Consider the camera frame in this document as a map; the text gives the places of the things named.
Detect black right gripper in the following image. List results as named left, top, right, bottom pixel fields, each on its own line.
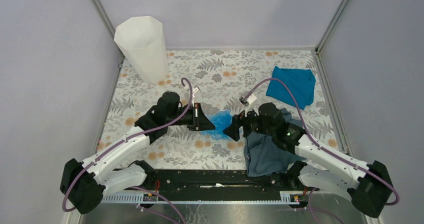
left=222, top=103, right=275, bottom=142

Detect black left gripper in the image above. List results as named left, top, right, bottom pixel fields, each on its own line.
left=166, top=102, right=216, bottom=131

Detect blue plastic trash bag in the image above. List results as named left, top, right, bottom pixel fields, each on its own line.
left=200, top=110, right=232, bottom=141

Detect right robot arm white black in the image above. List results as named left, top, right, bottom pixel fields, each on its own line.
left=223, top=102, right=393, bottom=218

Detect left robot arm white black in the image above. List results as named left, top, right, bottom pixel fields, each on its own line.
left=59, top=91, right=216, bottom=214

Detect white paper trash bin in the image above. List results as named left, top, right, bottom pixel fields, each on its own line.
left=114, top=16, right=169, bottom=84

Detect grey-blue crumpled cloth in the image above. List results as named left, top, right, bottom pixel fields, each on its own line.
left=244, top=108, right=307, bottom=178

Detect floral patterned table mat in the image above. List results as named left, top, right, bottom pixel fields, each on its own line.
left=96, top=49, right=345, bottom=171

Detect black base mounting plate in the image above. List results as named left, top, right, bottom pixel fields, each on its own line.
left=140, top=169, right=312, bottom=202

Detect teal folded cloth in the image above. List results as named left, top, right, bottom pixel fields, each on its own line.
left=266, top=66, right=316, bottom=110

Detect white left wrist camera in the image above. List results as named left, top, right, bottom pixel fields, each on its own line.
left=183, top=85, right=201, bottom=106

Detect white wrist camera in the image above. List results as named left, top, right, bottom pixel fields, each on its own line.
left=239, top=94, right=257, bottom=114
left=183, top=85, right=201, bottom=106

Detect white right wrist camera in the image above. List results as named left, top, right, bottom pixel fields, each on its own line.
left=239, top=94, right=257, bottom=114

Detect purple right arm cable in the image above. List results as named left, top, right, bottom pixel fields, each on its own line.
left=239, top=77, right=401, bottom=206

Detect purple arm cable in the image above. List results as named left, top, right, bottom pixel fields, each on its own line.
left=61, top=77, right=195, bottom=213
left=239, top=77, right=401, bottom=206

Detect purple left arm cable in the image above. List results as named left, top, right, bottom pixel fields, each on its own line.
left=61, top=77, right=195, bottom=213

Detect aluminium frame rails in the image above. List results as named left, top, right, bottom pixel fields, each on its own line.
left=66, top=0, right=382, bottom=224

